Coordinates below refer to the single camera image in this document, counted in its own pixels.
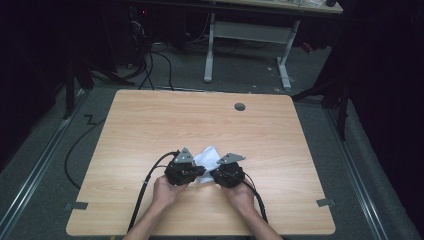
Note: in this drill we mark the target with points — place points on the person's left hand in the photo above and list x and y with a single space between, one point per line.
166 193

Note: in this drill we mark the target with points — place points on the white sock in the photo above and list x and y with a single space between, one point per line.
208 158

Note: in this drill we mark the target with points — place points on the person's right hand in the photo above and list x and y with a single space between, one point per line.
241 196

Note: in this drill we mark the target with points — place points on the black metal stand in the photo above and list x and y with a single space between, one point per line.
343 110
69 90

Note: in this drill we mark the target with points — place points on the metal floor rail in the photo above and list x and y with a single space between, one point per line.
36 166
356 176

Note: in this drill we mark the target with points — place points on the white desk frame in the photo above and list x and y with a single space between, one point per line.
250 33

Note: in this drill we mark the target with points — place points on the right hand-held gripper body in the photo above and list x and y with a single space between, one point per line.
230 173

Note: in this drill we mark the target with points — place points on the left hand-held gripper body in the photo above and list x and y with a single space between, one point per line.
181 171

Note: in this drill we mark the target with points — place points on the grey table grommet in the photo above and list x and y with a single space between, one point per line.
239 106

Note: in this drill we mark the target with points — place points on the grey tape strip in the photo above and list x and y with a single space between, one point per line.
77 205
325 202

